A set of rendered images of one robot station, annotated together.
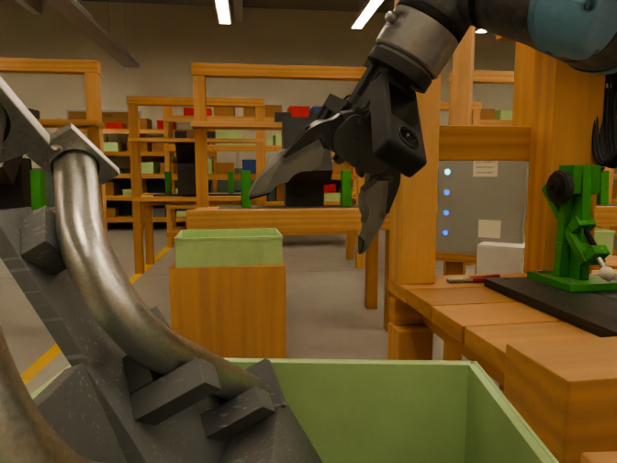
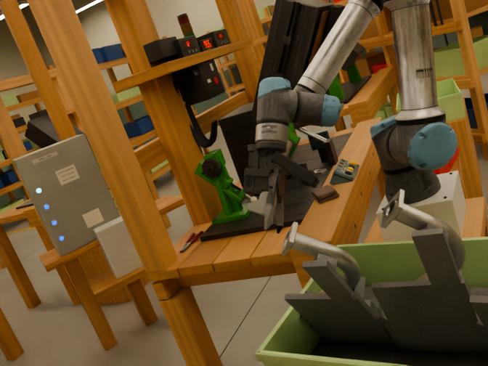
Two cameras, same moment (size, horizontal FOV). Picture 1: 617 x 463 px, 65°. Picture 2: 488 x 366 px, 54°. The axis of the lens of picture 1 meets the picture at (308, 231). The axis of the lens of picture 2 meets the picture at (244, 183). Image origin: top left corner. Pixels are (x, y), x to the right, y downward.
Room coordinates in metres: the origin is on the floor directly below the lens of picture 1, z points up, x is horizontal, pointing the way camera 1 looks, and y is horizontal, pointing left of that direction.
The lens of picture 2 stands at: (-0.04, 0.83, 1.48)
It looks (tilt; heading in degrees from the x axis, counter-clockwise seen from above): 14 degrees down; 306
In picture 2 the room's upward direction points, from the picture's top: 20 degrees counter-clockwise
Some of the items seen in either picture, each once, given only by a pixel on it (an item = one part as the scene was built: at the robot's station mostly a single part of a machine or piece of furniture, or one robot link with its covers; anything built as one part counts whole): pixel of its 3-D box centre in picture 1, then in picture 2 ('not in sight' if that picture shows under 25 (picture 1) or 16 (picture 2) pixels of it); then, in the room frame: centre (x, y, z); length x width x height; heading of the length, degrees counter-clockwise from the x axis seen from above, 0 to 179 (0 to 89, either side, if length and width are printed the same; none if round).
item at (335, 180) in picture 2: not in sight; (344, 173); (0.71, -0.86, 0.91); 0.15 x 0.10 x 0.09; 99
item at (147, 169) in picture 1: (141, 175); not in sight; (9.98, 3.39, 1.11); 3.01 x 0.54 x 2.23; 97
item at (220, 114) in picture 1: (263, 175); not in sight; (7.89, 0.72, 1.12); 3.01 x 0.54 x 2.24; 97
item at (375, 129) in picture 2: not in sight; (396, 139); (0.35, -0.46, 1.12); 0.13 x 0.12 x 0.14; 133
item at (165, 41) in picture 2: not in sight; (163, 49); (1.21, -0.68, 1.59); 0.15 x 0.07 x 0.07; 99
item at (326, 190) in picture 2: not in sight; (324, 193); (0.72, -0.67, 0.91); 0.10 x 0.08 x 0.03; 128
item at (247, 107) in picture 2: not in sight; (258, 141); (1.19, -1.09, 1.07); 0.30 x 0.18 x 0.34; 99
